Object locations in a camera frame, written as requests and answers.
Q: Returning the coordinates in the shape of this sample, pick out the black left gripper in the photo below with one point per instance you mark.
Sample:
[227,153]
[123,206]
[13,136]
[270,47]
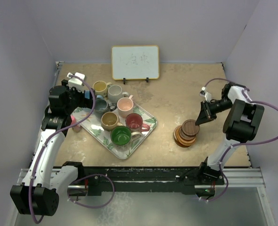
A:
[85,102]

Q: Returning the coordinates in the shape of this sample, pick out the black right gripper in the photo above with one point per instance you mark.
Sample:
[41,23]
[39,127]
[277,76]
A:
[205,113]

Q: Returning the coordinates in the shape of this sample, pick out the dark walnut coaster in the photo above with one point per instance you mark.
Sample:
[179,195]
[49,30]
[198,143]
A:
[184,136]
[189,128]

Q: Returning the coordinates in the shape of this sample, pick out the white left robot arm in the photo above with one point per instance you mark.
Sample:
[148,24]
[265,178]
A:
[38,193]

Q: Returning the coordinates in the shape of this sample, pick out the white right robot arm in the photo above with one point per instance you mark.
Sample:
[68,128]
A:
[240,126]

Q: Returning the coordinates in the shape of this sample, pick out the grey blue ceramic cup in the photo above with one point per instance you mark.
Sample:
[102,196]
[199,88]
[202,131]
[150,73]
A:
[102,107]

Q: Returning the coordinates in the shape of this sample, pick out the yellow ceramic cup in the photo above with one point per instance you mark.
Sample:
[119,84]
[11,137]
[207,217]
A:
[101,88]

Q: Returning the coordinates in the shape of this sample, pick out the white ceramic cup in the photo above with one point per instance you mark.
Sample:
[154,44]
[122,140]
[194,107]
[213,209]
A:
[115,93]

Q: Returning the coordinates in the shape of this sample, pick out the tan ceramic cup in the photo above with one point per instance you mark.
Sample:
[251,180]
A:
[110,120]

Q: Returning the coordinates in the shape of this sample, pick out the pink ceramic cup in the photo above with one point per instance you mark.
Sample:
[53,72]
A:
[125,106]

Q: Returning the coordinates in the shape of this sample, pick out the green ceramic cup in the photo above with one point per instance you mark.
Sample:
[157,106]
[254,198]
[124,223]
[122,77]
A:
[122,136]

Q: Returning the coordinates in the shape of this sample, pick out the red ceramic cup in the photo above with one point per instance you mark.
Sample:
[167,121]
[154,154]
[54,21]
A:
[135,122]

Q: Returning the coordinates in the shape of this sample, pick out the pink capped small bottle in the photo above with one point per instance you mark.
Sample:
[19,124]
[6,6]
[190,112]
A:
[76,128]

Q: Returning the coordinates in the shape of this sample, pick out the floral serving tray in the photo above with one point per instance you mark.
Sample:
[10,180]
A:
[93,126]

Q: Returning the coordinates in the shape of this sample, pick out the small whiteboard with stand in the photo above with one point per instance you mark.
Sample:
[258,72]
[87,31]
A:
[138,62]

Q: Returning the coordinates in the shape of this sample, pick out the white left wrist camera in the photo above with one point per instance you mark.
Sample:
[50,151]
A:
[74,82]

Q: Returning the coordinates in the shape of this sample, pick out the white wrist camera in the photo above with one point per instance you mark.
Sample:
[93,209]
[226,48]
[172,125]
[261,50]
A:
[204,93]
[74,82]

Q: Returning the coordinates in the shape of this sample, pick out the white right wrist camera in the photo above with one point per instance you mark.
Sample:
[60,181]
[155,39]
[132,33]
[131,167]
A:
[204,93]

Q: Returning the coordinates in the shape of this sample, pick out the aluminium frame rail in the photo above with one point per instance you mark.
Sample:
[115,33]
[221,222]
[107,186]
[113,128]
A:
[236,178]

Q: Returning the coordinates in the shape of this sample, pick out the black front rail base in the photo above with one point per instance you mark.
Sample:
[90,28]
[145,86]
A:
[147,180]

